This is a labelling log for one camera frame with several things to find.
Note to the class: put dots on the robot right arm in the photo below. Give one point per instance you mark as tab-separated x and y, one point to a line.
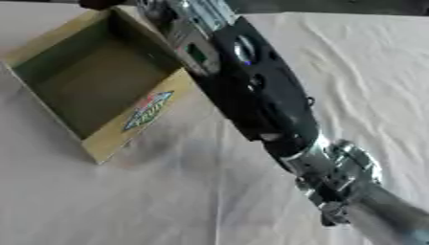
257	95

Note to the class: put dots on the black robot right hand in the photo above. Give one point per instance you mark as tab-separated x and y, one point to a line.
103	3

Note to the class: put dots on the tan cardboard box green inside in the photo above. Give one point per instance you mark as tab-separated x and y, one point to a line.
106	140

